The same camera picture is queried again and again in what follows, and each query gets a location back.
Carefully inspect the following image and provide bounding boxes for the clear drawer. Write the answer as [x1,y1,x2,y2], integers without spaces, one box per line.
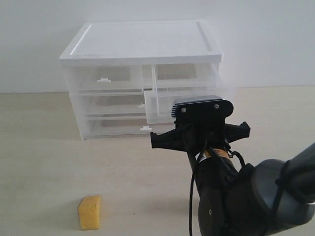
[144,63,236,124]
[78,94,146,117]
[76,66,143,91]
[82,118,175,139]

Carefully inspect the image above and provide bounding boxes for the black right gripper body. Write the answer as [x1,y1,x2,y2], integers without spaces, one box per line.
[150,115,251,155]

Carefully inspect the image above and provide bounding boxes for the yellow cheese wedge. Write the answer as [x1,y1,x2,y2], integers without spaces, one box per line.
[77,195,101,231]

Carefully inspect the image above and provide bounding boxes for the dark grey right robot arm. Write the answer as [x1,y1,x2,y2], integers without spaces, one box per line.
[150,117,315,236]

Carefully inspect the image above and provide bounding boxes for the white plastic drawer cabinet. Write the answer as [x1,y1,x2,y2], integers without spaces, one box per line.
[59,20,222,140]

